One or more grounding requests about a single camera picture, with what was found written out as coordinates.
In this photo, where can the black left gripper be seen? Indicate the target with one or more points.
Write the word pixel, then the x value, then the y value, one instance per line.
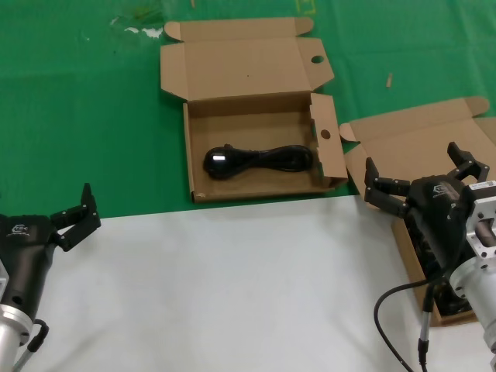
pixel 27 248

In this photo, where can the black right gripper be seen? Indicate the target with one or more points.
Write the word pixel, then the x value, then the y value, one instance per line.
pixel 439 219

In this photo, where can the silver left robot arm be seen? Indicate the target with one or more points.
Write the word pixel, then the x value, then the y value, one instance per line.
pixel 9 333

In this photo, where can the open cardboard box holding black parts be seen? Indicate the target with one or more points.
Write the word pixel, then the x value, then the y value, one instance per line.
pixel 407 135

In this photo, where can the open cardboard box with round holes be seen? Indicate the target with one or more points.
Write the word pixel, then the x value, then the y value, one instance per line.
pixel 252 77

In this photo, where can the green table cloth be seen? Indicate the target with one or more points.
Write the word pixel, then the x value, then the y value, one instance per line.
pixel 77 116

